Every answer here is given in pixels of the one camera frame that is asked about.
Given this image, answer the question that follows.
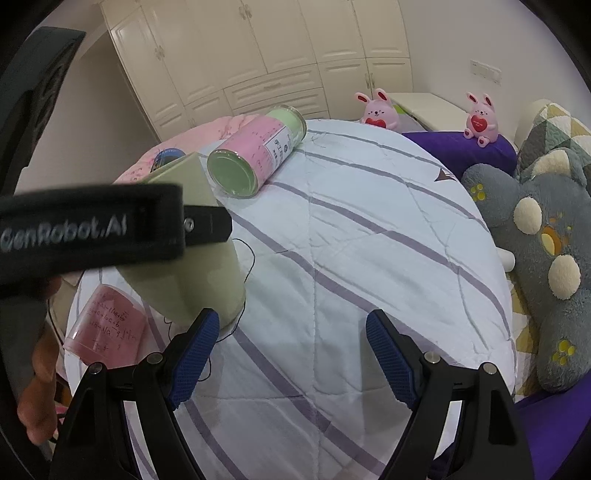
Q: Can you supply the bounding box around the cream white wardrobe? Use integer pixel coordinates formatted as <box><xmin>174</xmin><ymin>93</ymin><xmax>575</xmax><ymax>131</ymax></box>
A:
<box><xmin>100</xmin><ymin>0</ymin><xmax>413</xmax><ymax>140</ymax></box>

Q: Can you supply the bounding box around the white bedside cabinet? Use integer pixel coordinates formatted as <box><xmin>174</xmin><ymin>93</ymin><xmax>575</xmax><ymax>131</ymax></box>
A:
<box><xmin>390</xmin><ymin>93</ymin><xmax>468</xmax><ymax>133</ymax></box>

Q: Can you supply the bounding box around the purple blanket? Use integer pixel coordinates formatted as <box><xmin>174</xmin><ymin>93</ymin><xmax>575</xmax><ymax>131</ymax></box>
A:
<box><xmin>404</xmin><ymin>131</ymin><xmax>517</xmax><ymax>178</ymax></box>

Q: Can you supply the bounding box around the person's left hand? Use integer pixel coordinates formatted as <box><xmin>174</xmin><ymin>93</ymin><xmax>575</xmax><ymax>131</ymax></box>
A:
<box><xmin>17</xmin><ymin>276</ymin><xmax>63</xmax><ymax>447</ymax></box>

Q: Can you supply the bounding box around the triangle pattern quilted cushion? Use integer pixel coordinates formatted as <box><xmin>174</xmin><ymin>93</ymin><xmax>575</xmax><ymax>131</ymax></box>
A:
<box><xmin>515</xmin><ymin>99</ymin><xmax>590</xmax><ymax>179</ymax></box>

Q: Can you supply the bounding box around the left pink bunny plush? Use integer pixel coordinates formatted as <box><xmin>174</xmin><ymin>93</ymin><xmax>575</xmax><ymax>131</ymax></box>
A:
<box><xmin>356</xmin><ymin>88</ymin><xmax>401</xmax><ymax>131</ymax></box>

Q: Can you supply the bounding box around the folded pink floral quilt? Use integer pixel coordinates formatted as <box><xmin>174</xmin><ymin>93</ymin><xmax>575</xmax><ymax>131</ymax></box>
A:
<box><xmin>115</xmin><ymin>114</ymin><xmax>257</xmax><ymax>183</ymax></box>

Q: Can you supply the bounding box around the blue black metal can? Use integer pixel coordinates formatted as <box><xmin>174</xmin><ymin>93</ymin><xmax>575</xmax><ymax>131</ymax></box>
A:
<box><xmin>150</xmin><ymin>148</ymin><xmax>185</xmax><ymax>172</ymax></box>

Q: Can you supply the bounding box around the white wall switch plate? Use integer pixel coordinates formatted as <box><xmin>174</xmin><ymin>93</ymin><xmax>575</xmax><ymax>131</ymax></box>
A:
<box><xmin>470</xmin><ymin>60</ymin><xmax>502</xmax><ymax>85</ymax></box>

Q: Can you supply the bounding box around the grey elephant plush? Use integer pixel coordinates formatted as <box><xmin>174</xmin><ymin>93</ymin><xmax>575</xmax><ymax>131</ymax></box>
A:
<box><xmin>462</xmin><ymin>148</ymin><xmax>590</xmax><ymax>391</ymax></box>

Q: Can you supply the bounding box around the white purple striped quilt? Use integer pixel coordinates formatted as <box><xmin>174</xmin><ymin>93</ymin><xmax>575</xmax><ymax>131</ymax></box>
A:
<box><xmin>176</xmin><ymin>120</ymin><xmax>517</xmax><ymax>479</ymax></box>

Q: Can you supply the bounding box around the pink bunny plush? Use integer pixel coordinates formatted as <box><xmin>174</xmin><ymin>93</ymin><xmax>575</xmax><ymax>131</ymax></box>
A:
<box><xmin>464</xmin><ymin>92</ymin><xmax>499</xmax><ymax>148</ymax></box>
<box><xmin>356</xmin><ymin>88</ymin><xmax>401</xmax><ymax>131</ymax></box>

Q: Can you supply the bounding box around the small white paper cup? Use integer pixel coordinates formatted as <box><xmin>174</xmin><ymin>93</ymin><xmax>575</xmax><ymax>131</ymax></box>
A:
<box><xmin>497</xmin><ymin>248</ymin><xmax>516</xmax><ymax>273</ymax></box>

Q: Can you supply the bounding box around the pink clear plastic cup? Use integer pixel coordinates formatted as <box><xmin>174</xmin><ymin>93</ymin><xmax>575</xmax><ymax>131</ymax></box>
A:
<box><xmin>64</xmin><ymin>284</ymin><xmax>147</xmax><ymax>369</ymax></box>

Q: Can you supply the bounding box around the pale green plastic cup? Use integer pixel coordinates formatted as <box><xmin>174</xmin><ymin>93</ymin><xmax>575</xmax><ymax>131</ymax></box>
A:
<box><xmin>117</xmin><ymin>153</ymin><xmax>245</xmax><ymax>329</ymax></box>

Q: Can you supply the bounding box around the right pink bunny plush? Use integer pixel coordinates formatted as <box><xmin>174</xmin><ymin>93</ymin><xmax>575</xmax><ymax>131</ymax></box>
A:
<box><xmin>464</xmin><ymin>92</ymin><xmax>499</xmax><ymax>148</ymax></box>

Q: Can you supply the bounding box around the pink green glass jar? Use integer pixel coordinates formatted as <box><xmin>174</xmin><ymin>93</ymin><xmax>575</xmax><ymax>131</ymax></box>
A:
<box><xmin>206</xmin><ymin>104</ymin><xmax>308</xmax><ymax>198</ymax></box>

